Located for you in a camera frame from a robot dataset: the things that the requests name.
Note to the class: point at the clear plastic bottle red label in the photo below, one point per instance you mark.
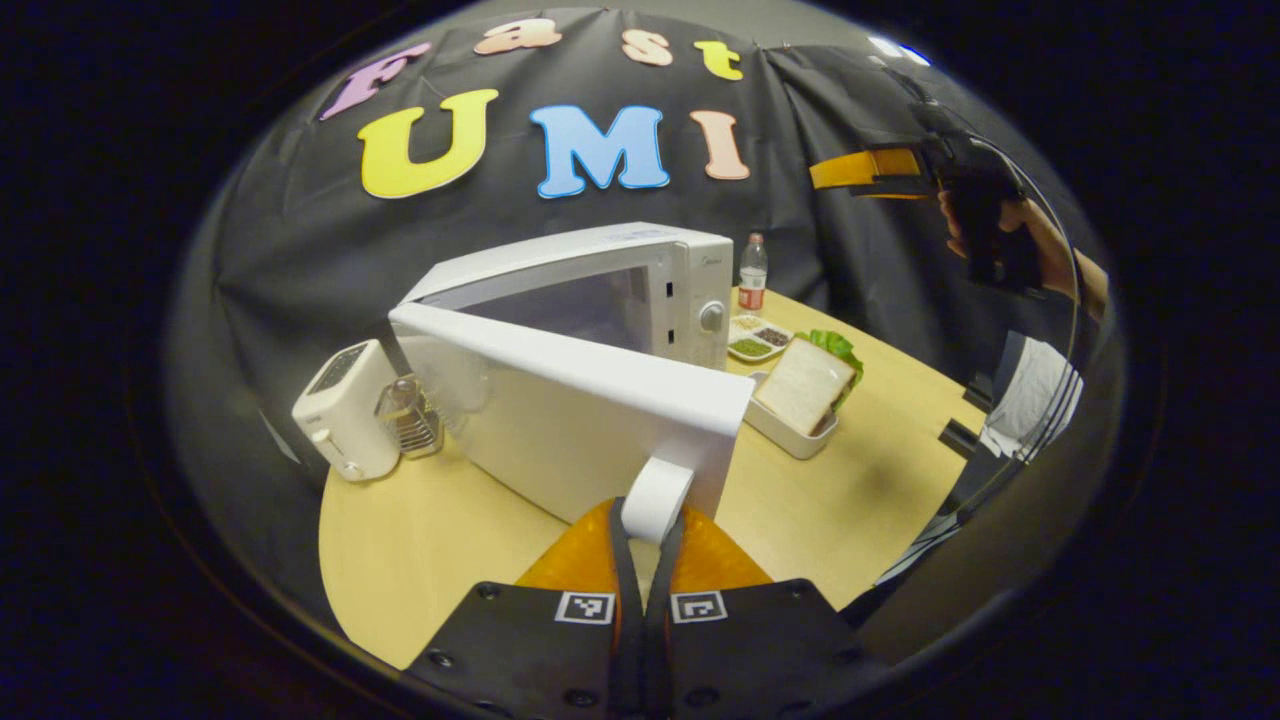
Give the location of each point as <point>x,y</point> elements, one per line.
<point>752,290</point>

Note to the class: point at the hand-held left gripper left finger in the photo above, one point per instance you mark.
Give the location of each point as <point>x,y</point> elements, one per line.
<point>628,640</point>

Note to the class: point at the small ceiling light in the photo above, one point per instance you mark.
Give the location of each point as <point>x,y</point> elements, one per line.
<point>898,48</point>

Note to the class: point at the black backdrop cloth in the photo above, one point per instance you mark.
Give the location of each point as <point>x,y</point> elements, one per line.
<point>300,260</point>

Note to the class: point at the black chair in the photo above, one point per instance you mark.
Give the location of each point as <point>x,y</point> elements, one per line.
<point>960,437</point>

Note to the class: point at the white microwave oven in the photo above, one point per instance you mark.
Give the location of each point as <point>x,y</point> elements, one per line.
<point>560,400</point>

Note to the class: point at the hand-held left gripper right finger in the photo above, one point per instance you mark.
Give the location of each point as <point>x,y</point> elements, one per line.
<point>658,640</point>

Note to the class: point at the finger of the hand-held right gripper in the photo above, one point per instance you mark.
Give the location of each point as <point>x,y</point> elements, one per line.
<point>860,170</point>

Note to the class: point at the white plastic bag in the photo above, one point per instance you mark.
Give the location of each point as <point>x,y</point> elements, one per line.
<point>1035,400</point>

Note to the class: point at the white food tray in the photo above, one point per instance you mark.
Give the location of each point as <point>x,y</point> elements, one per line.
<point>790,440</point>

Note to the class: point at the clear ribbed glass jar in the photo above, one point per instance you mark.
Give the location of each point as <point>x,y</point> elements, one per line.
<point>410,425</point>

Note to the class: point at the white divided dish with beans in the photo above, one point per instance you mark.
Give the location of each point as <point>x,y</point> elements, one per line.
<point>750,347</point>

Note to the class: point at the white toaster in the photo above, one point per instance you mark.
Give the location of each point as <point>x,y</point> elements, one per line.
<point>345,420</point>

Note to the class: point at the sandwich with lettuce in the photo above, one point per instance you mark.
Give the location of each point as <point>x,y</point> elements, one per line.
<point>800,385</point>

